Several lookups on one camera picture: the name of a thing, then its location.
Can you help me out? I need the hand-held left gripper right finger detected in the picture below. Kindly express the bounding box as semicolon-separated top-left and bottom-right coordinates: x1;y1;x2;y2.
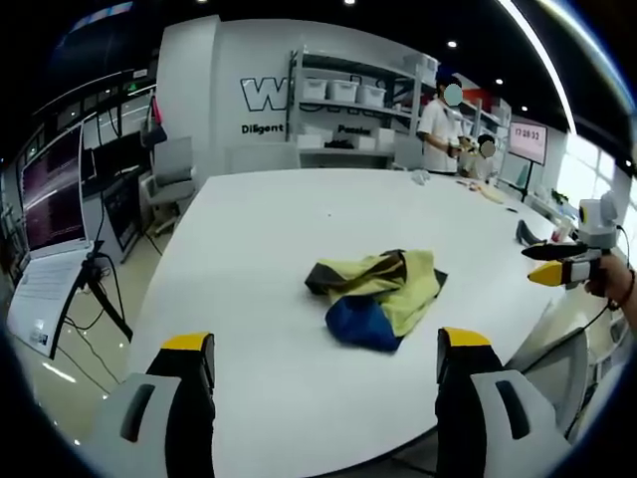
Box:
435;327;573;478

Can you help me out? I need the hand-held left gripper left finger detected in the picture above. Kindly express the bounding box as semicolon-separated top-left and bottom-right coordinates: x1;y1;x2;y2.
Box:
83;331;218;478

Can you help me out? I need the yellow blue grey garment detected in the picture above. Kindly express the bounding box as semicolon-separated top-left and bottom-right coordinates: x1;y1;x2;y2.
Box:
304;248;449;353

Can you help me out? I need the person's right hand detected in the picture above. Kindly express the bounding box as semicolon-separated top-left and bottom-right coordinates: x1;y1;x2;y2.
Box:
584;252;637;313

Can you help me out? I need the dark curved object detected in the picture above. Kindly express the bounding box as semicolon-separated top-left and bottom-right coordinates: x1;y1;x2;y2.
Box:
515;219;548;246

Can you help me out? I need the grey office chair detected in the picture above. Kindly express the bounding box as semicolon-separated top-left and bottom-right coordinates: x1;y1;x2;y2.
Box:
140;136;196;238
507;301;618;444

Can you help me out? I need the black tripod stand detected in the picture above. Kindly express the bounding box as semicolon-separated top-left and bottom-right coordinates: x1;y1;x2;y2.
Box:
52;211;134;360

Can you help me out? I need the black monitor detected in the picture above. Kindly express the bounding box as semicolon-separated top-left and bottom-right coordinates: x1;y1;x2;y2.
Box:
92;141;150;263

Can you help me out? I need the grey metal shelf rack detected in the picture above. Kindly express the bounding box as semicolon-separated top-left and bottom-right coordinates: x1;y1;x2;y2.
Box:
286;45;442;170

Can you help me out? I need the dark hanging bag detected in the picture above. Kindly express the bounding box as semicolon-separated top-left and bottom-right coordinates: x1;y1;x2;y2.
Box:
139;95;169;148

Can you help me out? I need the black cable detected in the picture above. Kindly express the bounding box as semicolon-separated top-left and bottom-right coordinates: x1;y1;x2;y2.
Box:
571;296;616;345

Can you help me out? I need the wall clock display screen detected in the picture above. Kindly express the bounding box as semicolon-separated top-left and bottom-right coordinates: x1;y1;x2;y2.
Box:
506;120;548;200

